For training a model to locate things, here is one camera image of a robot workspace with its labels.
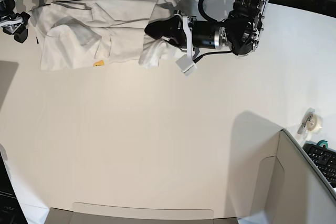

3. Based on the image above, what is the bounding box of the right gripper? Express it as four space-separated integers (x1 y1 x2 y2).
1 12 30 43

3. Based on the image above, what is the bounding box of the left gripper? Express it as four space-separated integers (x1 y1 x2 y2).
144 10 199 63

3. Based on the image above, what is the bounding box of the white printed t-shirt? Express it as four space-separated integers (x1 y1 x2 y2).
29 0 197 71

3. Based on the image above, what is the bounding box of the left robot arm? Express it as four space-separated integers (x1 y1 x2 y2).
144 0 268 63

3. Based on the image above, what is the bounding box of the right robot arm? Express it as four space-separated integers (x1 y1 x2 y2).
1 0 30 43

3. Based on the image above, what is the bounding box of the clear tape dispenser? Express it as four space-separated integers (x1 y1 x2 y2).
297 108 323 141

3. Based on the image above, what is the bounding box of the green tape roll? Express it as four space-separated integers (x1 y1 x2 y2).
316 140 328 150

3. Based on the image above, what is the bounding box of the black computer keyboard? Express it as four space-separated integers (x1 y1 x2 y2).
303 144 336 188

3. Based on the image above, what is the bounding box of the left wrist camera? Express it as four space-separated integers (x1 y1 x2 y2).
176 55 197 77

